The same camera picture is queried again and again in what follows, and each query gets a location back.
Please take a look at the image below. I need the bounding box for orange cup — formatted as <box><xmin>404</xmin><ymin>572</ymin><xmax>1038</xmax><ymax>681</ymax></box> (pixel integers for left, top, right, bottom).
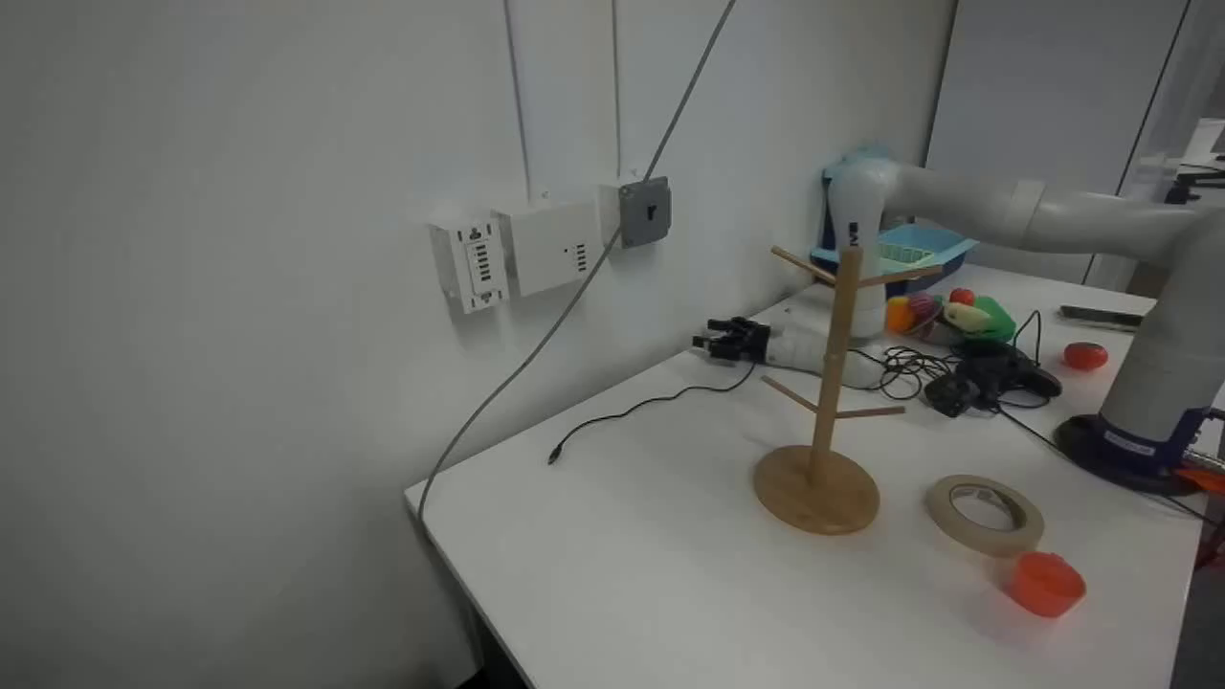
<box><xmin>998</xmin><ymin>546</ymin><xmax>1091</xmax><ymax>623</ymax></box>

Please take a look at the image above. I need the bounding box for small red object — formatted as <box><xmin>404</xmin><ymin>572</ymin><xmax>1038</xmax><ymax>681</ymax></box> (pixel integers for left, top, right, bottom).
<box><xmin>1062</xmin><ymin>337</ymin><xmax>1116</xmax><ymax>376</ymax></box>

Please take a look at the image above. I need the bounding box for black Kinova gripper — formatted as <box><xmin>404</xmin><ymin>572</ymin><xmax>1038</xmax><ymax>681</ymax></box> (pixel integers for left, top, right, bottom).
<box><xmin>688</xmin><ymin>315</ymin><xmax>779</xmax><ymax>369</ymax></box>

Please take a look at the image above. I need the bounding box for grey junction box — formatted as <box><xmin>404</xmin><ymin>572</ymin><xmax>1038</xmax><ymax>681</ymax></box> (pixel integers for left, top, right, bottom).
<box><xmin>598</xmin><ymin>173</ymin><xmax>679</xmax><ymax>251</ymax></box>

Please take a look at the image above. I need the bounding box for black blue arm base mount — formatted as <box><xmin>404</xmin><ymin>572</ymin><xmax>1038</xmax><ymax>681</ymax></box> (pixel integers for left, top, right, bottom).
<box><xmin>1053</xmin><ymin>406</ymin><xmax>1225</xmax><ymax>499</ymax></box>

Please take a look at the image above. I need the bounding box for thin black table cable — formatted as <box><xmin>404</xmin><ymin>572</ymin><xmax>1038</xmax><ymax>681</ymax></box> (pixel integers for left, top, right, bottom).
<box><xmin>545</xmin><ymin>364</ymin><xmax>760</xmax><ymax>468</ymax></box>

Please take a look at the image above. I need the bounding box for black pen-like object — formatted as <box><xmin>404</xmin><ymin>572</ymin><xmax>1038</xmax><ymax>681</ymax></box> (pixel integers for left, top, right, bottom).
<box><xmin>1053</xmin><ymin>298</ymin><xmax>1162</xmax><ymax>333</ymax></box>

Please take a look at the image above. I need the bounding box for light blue navy box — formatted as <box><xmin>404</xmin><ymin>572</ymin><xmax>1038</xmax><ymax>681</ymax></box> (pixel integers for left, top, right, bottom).
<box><xmin>816</xmin><ymin>148</ymin><xmax>986</xmax><ymax>282</ymax></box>

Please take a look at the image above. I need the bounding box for white wall conduit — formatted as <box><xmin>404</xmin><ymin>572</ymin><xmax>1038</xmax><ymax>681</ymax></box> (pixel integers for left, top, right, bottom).
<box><xmin>605</xmin><ymin>0</ymin><xmax>628</xmax><ymax>184</ymax></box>
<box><xmin>499</xmin><ymin>0</ymin><xmax>535</xmax><ymax>208</ymax></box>

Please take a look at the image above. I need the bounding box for small labelled white wall box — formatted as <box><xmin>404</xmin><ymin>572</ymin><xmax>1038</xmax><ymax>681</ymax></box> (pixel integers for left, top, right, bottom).
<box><xmin>425</xmin><ymin>210</ymin><xmax>515</xmax><ymax>316</ymax></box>

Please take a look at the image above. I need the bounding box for tangled black cable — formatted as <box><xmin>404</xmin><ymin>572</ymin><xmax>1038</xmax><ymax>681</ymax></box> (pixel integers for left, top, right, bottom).
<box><xmin>876</xmin><ymin>341</ymin><xmax>973</xmax><ymax>406</ymax></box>

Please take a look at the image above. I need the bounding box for grey wall cable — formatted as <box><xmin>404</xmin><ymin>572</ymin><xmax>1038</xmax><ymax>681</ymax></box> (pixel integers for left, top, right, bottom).
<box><xmin>410</xmin><ymin>0</ymin><xmax>744</xmax><ymax>519</ymax></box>

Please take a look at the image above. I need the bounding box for black handheld controller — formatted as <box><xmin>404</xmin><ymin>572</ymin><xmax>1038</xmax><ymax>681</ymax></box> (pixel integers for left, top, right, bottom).
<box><xmin>952</xmin><ymin>341</ymin><xmax>1063</xmax><ymax>413</ymax></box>

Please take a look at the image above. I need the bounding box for colourful plush parrot toy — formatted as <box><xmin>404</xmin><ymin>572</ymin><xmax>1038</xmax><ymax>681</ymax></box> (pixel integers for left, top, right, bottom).
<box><xmin>882</xmin><ymin>282</ymin><xmax>1025</xmax><ymax>353</ymax></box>

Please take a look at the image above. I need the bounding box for black power adapter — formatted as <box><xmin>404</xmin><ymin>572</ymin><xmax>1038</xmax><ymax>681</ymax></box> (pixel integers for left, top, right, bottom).
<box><xmin>923</xmin><ymin>372</ymin><xmax>980</xmax><ymax>422</ymax></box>

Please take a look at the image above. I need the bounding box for wooden mug rack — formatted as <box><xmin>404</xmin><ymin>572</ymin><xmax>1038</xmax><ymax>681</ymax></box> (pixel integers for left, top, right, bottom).
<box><xmin>747</xmin><ymin>241</ymin><xmax>910</xmax><ymax>540</ymax></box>

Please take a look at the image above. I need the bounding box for beige masking tape roll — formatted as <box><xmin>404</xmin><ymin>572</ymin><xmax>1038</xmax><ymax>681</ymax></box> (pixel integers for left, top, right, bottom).
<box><xmin>918</xmin><ymin>469</ymin><xmax>1051</xmax><ymax>561</ymax></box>

